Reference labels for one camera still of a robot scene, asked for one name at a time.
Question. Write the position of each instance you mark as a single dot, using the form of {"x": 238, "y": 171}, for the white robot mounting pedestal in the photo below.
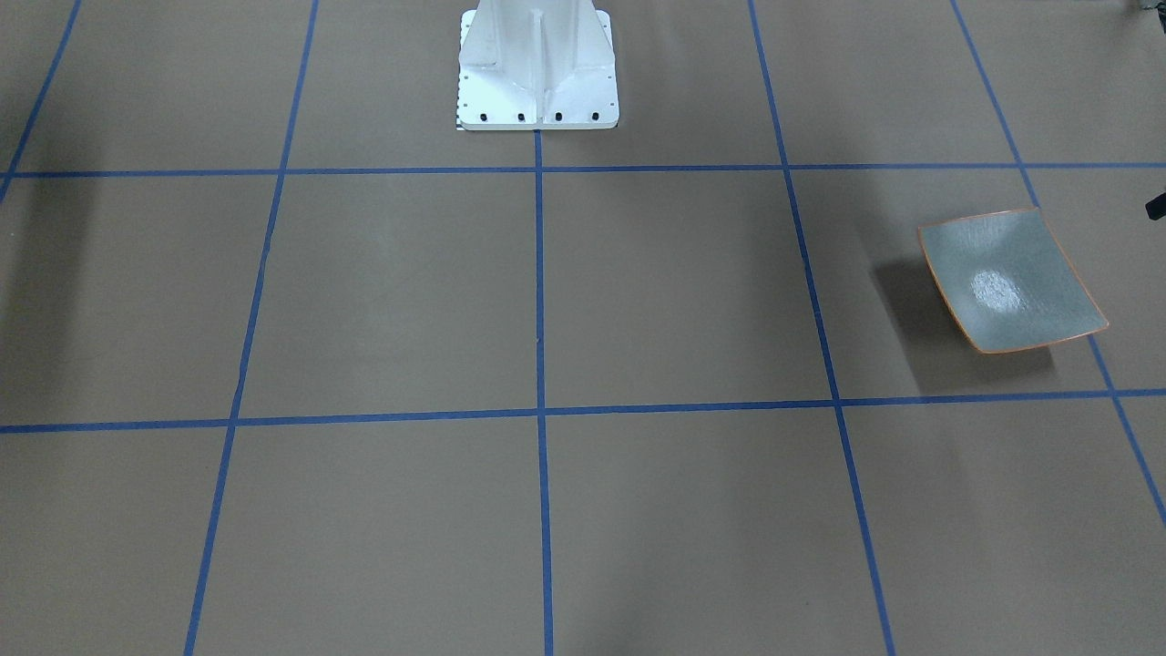
{"x": 536, "y": 65}

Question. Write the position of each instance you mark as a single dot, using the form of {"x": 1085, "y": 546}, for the blue square ceramic plate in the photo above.
{"x": 1007, "y": 282}

